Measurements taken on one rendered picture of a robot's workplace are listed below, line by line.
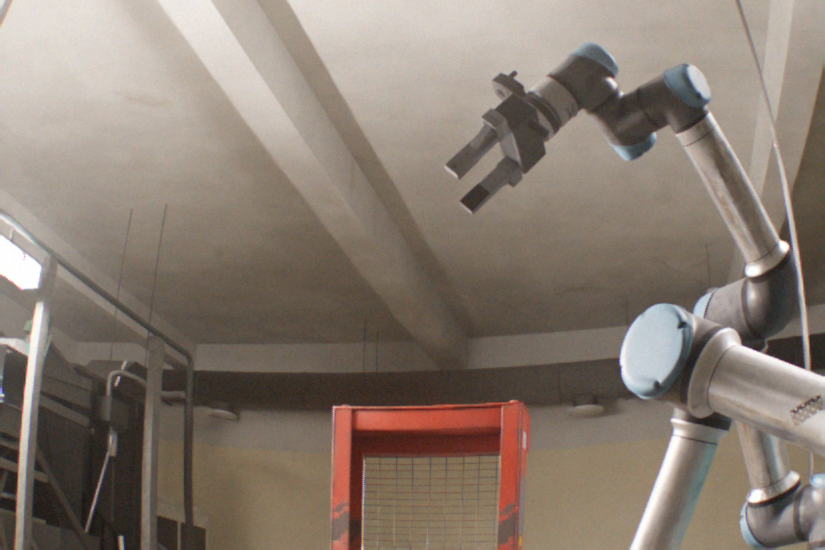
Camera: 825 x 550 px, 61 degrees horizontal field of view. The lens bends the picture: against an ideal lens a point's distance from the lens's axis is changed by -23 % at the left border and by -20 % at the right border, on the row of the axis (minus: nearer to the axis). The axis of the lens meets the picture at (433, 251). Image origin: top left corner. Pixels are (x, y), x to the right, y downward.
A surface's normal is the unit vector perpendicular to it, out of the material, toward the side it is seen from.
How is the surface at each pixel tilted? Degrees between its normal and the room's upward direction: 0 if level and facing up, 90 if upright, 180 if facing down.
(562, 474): 90
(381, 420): 90
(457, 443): 90
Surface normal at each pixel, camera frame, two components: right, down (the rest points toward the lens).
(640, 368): -0.80, -0.33
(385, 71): -0.03, 0.91
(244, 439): -0.23, -0.40
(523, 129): 0.67, 0.60
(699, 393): -0.16, 0.36
